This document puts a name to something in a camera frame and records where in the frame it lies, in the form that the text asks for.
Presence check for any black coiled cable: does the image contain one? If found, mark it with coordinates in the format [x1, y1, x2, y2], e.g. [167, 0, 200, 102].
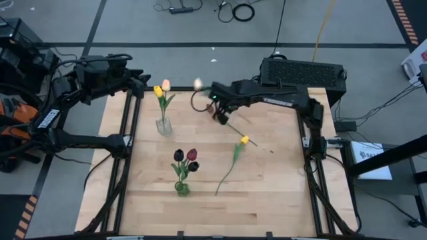
[232, 2, 256, 23]

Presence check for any black metal stand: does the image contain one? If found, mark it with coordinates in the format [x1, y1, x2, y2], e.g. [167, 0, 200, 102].
[346, 133, 427, 227]

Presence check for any black power strip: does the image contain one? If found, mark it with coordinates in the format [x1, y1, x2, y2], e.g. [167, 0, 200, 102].
[168, 6, 194, 15]

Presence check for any black mat with striped edge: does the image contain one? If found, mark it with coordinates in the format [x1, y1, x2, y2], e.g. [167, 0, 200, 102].
[386, 0, 427, 51]
[0, 193, 39, 240]

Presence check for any yellow artificial tulip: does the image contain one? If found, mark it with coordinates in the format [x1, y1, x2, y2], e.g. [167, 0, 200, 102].
[153, 85, 167, 126]
[214, 135, 250, 197]

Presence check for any thin black cable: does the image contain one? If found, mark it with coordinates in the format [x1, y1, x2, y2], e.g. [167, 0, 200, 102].
[270, 0, 287, 57]

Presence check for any green glass vase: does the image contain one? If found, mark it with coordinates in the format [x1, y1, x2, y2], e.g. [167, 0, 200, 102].
[173, 181, 191, 197]

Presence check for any clear glass vase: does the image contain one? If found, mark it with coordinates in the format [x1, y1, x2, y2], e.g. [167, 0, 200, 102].
[155, 116, 173, 137]

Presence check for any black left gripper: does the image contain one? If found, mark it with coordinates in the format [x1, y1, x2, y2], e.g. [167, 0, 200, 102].
[125, 68, 151, 100]

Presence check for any white printed sheet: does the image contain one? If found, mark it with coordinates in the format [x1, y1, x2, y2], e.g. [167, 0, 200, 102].
[350, 140, 394, 181]

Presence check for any orange and black vacuum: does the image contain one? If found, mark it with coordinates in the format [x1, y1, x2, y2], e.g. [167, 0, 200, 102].
[0, 82, 51, 174]

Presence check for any black perforated control box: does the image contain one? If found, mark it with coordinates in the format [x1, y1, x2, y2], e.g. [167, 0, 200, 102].
[259, 57, 348, 101]

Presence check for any white box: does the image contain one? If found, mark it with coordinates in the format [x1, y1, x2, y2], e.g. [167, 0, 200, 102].
[400, 48, 427, 86]

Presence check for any peach artificial tulip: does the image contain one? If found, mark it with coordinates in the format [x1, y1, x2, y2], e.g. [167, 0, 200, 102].
[161, 79, 177, 125]
[192, 77, 213, 97]

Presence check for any black power brick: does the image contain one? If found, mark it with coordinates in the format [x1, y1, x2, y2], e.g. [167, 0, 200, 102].
[334, 120, 358, 133]

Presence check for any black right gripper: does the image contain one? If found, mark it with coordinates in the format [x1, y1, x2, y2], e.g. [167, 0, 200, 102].
[209, 81, 240, 125]

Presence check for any black looped camera cable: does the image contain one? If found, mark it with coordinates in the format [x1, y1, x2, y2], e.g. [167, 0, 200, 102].
[190, 89, 210, 113]

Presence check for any yellow cable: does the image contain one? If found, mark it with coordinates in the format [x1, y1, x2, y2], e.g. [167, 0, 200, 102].
[312, 0, 336, 63]

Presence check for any black equipment case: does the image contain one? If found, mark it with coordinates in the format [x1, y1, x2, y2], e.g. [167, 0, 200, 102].
[0, 17, 60, 96]

